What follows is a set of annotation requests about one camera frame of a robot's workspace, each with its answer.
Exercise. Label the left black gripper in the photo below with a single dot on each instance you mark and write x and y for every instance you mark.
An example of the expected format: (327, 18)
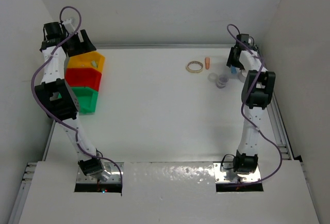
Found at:
(82, 47)

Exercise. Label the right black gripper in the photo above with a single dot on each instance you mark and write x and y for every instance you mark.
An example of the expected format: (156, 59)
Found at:
(231, 61)

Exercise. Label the blue eraser cap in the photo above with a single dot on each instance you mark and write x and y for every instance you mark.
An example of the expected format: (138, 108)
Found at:
(233, 70)

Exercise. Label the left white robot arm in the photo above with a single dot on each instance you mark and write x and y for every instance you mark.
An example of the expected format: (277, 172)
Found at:
(59, 102)

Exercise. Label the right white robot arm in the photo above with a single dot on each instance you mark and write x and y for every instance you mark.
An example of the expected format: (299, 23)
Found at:
(256, 96)

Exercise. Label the grey tape roll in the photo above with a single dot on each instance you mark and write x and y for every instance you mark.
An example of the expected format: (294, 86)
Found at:
(242, 74)

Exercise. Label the yellow plastic bin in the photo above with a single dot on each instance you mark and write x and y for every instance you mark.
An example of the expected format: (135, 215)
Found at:
(76, 61)

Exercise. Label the orange eraser cap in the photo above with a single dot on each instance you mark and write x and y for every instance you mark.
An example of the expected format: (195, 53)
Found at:
(207, 63)

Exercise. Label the red plastic bin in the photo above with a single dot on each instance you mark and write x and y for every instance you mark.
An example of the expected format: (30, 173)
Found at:
(83, 77)

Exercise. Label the beige tape roll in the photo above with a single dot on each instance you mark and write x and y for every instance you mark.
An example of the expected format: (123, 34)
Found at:
(194, 67)

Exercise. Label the green plastic bin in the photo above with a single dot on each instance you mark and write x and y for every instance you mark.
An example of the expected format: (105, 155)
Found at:
(87, 98)

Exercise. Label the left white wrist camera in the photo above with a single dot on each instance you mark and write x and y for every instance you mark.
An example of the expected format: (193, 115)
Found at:
(69, 25)

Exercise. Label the back aluminium frame rail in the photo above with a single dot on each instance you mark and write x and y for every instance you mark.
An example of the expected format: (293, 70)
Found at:
(163, 46)

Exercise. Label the aluminium frame rail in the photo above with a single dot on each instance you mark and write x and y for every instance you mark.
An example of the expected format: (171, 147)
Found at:
(163, 46)
(21, 197)
(272, 126)

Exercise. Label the right aluminium frame rail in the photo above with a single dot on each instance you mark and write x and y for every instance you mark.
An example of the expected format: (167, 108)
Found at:
(272, 126)

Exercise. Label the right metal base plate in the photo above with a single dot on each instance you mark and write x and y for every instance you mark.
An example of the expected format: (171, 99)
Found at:
(224, 174)

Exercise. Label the metal base plate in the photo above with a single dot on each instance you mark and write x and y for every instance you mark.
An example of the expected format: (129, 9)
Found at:
(112, 175)
(224, 174)

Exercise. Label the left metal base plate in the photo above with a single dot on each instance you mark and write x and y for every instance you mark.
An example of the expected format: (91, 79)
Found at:
(112, 175)

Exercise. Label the left aluminium frame rail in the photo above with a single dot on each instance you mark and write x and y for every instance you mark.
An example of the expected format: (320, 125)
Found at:
(21, 197)

